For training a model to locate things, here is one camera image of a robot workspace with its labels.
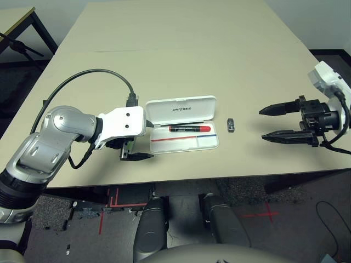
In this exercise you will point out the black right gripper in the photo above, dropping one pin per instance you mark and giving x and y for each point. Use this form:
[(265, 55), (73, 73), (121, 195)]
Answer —
[(323, 117)]

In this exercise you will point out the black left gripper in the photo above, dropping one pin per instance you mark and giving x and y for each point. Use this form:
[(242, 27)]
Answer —
[(124, 149)]

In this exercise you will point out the green highlighter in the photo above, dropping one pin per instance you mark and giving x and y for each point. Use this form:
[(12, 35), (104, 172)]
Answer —
[(132, 145)]

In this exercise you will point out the black marker with red cap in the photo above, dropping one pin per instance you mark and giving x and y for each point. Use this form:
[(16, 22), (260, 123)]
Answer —
[(189, 128)]

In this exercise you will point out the white plastic pencil case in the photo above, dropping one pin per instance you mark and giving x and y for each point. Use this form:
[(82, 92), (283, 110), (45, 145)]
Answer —
[(192, 107)]

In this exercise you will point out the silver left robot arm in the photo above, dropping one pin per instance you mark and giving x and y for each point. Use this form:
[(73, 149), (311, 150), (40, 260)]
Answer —
[(63, 126)]

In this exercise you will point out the red floor tape corner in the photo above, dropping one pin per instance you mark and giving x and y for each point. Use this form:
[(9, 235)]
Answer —
[(116, 201)]

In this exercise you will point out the dark grey left robot leg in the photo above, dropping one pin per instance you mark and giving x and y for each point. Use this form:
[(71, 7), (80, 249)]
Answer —
[(150, 227)]

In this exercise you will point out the dark grey robot leg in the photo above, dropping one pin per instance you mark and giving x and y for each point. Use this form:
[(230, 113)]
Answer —
[(225, 219), (150, 227)]

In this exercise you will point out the red floor tape strip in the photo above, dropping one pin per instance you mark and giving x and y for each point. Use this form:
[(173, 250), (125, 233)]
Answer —
[(101, 222)]

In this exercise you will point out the red floor tape cross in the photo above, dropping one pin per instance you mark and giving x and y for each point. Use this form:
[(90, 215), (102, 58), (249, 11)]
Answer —
[(270, 214)]

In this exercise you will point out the dark grey right robot leg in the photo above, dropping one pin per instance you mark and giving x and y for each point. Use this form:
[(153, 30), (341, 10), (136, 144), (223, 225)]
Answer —
[(225, 219)]

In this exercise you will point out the grey robot torso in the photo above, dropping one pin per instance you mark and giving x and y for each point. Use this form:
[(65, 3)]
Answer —
[(219, 256)]

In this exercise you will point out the blue grey floor box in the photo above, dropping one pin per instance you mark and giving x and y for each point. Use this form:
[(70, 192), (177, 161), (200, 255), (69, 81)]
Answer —
[(327, 259)]

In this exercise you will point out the black tripod stand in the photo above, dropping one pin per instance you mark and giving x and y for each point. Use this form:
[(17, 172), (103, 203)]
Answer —
[(19, 46)]

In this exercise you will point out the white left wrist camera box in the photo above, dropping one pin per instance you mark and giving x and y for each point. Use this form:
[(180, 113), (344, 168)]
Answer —
[(123, 120)]

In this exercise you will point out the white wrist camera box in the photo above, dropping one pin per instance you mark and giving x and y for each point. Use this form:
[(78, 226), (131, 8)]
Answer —
[(123, 120), (321, 74)]

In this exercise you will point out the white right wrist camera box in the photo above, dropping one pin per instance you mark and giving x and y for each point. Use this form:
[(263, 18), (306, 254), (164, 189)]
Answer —
[(321, 74)]

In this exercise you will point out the beige side table black frame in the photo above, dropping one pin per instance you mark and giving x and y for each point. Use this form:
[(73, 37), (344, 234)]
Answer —
[(16, 20)]

